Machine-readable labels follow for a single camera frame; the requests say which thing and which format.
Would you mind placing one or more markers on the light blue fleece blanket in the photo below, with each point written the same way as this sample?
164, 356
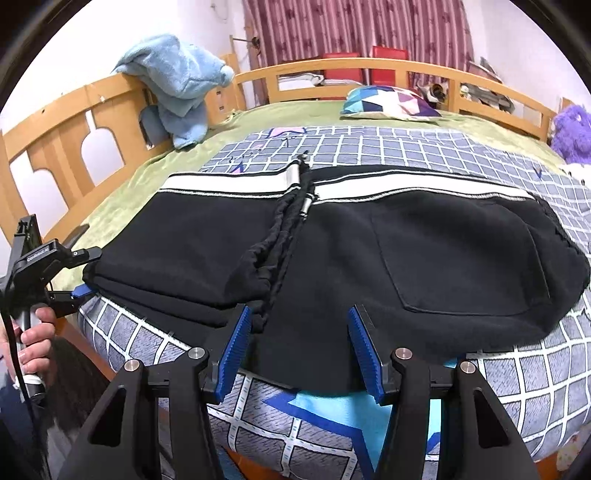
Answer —
184, 83

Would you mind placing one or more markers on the wooden bed frame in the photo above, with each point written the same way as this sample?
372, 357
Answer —
55, 120

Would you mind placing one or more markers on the colourful geometric pillow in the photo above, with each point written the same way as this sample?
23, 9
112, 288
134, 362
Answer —
388, 101

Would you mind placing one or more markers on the grey checked blanket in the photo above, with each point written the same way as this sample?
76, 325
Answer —
415, 147

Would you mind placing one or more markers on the dotted white mattress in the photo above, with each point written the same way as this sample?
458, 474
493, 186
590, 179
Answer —
575, 452

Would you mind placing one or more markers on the purple plush toy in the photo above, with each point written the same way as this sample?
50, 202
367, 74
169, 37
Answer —
572, 131

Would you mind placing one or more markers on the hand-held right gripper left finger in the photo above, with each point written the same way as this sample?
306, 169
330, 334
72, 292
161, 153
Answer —
235, 346

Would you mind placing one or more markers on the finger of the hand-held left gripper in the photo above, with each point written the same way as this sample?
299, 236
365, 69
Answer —
82, 291
83, 256

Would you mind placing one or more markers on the black pants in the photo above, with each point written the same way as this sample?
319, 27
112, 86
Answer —
415, 258

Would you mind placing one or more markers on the green bed sheet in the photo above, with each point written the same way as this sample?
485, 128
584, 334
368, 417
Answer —
138, 184

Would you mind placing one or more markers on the dark red patterned curtain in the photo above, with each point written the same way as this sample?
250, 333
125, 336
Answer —
346, 27

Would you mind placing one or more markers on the person's left hand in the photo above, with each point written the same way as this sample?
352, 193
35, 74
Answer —
39, 341

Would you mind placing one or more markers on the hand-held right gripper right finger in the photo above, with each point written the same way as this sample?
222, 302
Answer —
364, 350

